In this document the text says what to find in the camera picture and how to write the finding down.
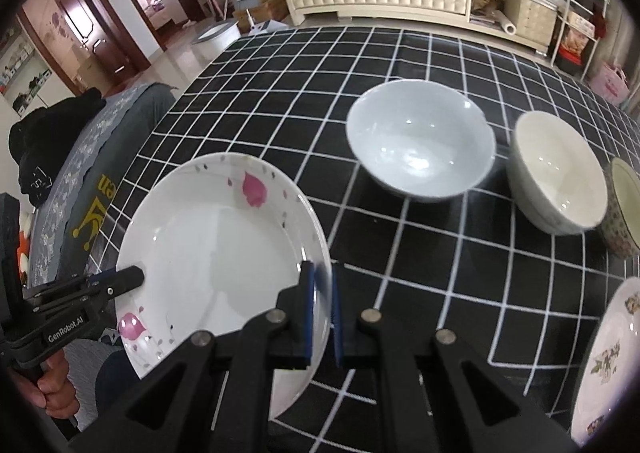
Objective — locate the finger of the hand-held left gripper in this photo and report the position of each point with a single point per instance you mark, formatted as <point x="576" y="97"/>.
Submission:
<point x="100" y="278"/>
<point x="125" y="280"/>

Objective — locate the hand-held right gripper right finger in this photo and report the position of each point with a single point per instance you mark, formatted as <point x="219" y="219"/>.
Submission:
<point x="337" y="318"/>

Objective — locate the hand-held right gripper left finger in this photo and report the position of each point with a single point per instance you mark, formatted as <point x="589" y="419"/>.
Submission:
<point x="310" y="313"/>

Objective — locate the white plate with pink petals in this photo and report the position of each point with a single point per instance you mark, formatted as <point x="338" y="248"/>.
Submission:
<point x="210" y="243"/>

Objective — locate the white bowl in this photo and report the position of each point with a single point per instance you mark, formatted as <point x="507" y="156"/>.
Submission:
<point x="415" y="143"/>

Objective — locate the white plate with floral print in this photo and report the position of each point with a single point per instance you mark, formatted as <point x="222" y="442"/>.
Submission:
<point x="610" y="358"/>

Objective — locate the cream bowl with patterned outside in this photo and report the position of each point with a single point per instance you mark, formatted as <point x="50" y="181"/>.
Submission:
<point x="625" y="228"/>

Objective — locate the person's left hand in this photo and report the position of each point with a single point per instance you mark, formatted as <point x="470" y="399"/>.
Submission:
<point x="52" y="385"/>

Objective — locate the person's leg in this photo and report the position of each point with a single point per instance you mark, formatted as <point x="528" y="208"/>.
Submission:
<point x="107" y="383"/>

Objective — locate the grey blue floral cloth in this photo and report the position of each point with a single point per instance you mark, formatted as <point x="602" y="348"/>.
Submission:
<point x="55" y="223"/>

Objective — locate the dark cloth with yellow print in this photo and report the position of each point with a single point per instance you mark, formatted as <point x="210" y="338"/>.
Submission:
<point x="100" y="203"/>

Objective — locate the black garment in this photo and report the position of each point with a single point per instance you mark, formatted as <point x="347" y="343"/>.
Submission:
<point x="50" y="138"/>

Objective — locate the black white checked tablecloth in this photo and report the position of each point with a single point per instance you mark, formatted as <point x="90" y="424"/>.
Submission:
<point x="280" y="108"/>

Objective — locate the white round basin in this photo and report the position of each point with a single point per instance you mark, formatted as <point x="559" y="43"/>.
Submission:
<point x="216" y="40"/>

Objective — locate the cardboard boxes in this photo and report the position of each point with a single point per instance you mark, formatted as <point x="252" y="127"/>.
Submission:
<point x="260" y="5"/>

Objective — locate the white paper roll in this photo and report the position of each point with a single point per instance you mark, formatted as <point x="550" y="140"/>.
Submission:
<point x="506" y="24"/>

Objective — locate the white wall shelf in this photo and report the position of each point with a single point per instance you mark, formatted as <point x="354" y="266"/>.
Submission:
<point x="20" y="78"/>

